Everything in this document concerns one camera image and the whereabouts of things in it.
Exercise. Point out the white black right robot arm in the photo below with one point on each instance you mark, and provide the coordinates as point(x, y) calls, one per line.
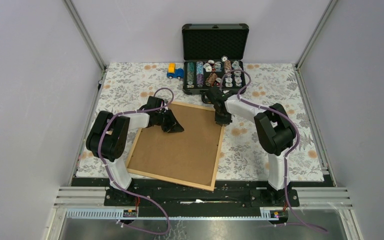
point(275, 131)

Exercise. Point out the blue toy block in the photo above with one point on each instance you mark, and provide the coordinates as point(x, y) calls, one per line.
point(177, 73)

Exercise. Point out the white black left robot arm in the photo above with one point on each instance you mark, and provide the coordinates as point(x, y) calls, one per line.
point(108, 135)

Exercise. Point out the black poker chip case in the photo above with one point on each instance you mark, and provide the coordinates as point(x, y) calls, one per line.
point(206, 46)

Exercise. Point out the brown frame backing board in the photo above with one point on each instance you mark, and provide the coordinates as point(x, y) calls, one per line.
point(178, 152)

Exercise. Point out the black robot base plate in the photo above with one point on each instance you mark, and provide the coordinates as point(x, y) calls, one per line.
point(231, 199)

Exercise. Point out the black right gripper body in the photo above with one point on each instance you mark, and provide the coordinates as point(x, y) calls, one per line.
point(222, 120)

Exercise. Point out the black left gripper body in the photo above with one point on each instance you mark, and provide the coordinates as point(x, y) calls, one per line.
point(160, 116)

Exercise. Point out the light wooden picture frame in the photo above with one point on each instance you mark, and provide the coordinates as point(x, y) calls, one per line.
point(218, 155)

